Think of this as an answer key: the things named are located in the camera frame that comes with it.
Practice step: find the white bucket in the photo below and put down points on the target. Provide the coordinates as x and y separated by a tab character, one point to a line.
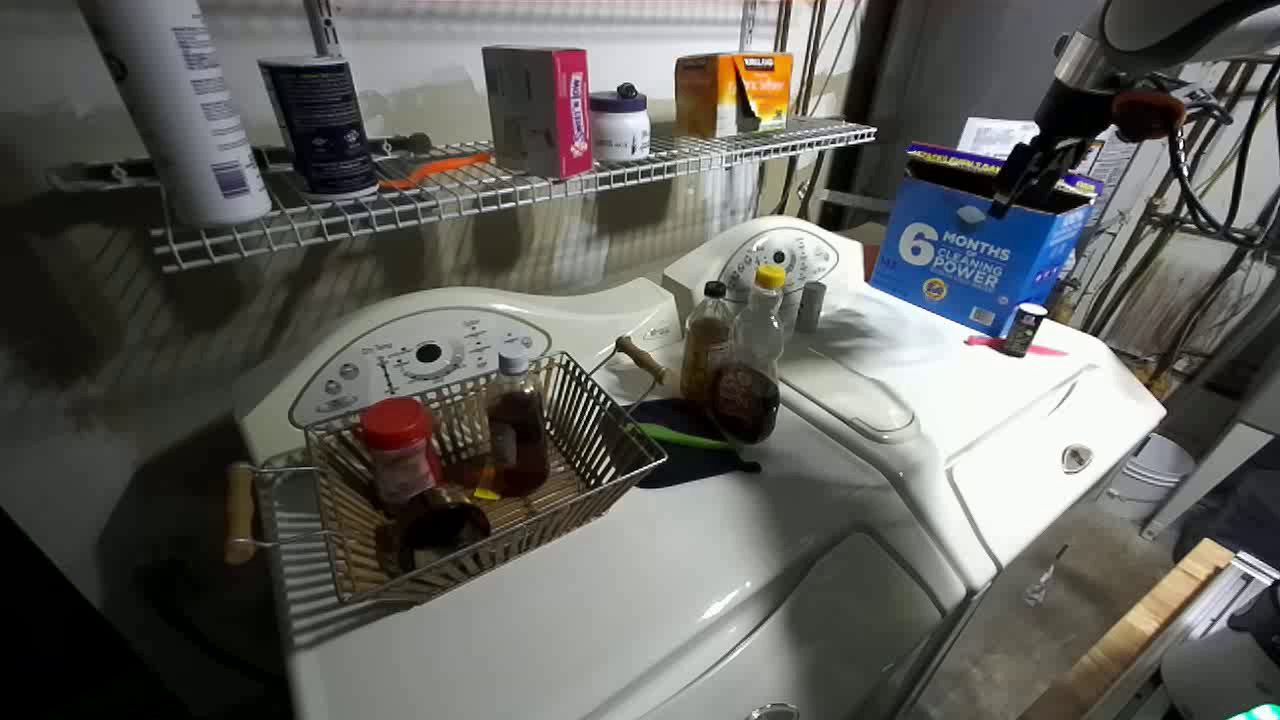
1148	481

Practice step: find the small dark can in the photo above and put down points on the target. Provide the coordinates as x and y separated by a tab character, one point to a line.
1025	331

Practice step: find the dark round bowl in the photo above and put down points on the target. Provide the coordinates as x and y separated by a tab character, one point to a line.
435	529

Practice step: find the orange cardboard box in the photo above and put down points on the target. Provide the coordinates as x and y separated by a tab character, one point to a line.
730	94

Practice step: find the red book box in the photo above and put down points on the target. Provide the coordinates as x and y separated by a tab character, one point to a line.
543	115

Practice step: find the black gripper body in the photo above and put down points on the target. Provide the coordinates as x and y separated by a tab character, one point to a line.
1065	122

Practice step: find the green stick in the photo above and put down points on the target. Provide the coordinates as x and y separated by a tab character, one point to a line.
681	437

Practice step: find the grey metal frame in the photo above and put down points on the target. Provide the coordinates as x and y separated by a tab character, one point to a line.
1222	642

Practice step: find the small white shaker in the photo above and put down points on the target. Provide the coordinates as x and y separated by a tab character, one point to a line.
811	307

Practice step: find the dark blue cylindrical canister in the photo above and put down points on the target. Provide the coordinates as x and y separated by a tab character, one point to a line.
321	124

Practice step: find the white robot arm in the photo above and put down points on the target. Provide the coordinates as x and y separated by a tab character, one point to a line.
1175	24

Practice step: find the blue cardboard box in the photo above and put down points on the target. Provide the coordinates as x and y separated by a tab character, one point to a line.
965	253

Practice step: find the clear bottle yellow cap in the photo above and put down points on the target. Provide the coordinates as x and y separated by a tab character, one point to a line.
767	314

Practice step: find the wooden plank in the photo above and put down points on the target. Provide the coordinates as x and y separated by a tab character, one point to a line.
1133	632

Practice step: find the brown glass bottle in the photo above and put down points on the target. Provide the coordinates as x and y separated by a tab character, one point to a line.
705	352

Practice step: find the red lid spice jar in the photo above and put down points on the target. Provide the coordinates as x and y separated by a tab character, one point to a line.
402	460

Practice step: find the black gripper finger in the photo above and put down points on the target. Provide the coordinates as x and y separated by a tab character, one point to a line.
1009	182
1044	189

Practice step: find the brown wooden bowl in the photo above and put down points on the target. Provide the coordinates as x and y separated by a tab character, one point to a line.
741	402

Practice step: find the orange tool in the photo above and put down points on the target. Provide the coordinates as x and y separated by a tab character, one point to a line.
435	169

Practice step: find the white jar dark lid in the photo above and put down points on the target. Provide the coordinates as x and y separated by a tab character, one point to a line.
620	130

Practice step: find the white paper sheet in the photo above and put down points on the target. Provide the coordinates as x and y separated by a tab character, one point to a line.
995	133

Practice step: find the dark sauce bottle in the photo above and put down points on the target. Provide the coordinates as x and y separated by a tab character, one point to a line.
521	432

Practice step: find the pink tape strip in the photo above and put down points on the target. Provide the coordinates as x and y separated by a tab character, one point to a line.
986	347

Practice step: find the tall white spray bottle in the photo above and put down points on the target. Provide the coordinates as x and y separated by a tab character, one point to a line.
181	104

